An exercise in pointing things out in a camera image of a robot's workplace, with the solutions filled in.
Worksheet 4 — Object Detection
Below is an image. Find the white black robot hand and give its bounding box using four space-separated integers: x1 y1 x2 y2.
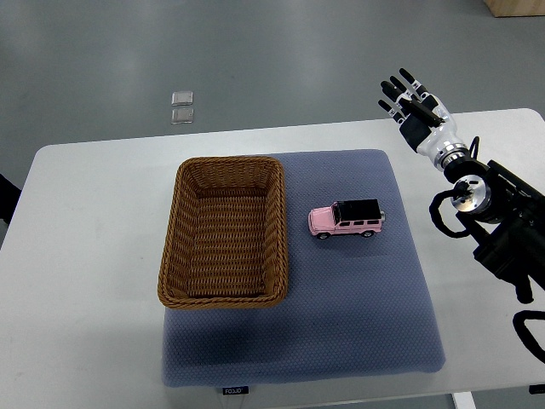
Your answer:
378 68 469 171

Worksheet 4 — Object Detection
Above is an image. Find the pink toy car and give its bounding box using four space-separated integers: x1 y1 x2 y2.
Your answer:
307 199 385 239

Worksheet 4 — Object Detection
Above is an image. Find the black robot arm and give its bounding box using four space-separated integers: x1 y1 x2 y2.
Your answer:
429 148 544 304

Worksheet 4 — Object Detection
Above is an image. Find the brown wicker basket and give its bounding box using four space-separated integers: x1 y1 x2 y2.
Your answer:
158 156 289 310

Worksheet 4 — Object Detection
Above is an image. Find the wooden box corner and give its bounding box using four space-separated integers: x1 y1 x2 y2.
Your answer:
484 0 545 18

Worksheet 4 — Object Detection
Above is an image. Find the blue gray cushion mat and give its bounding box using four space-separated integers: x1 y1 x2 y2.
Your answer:
163 149 445 387

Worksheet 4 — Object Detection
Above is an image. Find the lower floor outlet plate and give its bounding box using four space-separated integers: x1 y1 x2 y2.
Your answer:
170 107 194 124

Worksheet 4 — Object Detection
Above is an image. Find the floor outlet plate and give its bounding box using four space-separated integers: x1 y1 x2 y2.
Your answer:
170 107 194 124
171 90 193 107

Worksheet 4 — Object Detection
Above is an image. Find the upper floor outlet plate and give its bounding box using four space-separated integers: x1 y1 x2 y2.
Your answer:
171 90 193 107

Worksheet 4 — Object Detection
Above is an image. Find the white table leg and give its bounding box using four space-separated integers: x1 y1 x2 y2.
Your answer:
451 391 476 409

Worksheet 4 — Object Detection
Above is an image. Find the black object at left edge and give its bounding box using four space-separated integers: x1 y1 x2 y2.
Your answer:
0 175 21 224

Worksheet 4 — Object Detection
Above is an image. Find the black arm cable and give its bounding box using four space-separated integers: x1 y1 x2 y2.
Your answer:
512 310 545 362

